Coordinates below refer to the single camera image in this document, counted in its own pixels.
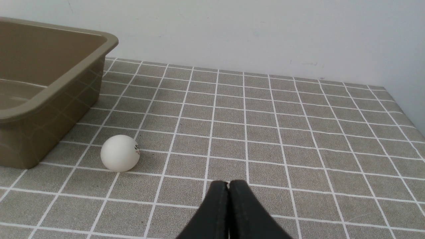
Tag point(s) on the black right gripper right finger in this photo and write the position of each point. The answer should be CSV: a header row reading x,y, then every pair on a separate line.
x,y
248,218

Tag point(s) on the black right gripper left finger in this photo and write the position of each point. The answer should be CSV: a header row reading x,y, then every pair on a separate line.
x,y
210,220

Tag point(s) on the white ping-pong ball with logo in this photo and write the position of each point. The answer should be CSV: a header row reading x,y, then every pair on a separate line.
x,y
120,153

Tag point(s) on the grey checkered tablecloth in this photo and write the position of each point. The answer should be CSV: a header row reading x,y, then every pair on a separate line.
x,y
326,159

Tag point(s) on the olive green plastic bin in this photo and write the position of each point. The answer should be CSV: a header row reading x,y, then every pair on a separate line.
x,y
50,77

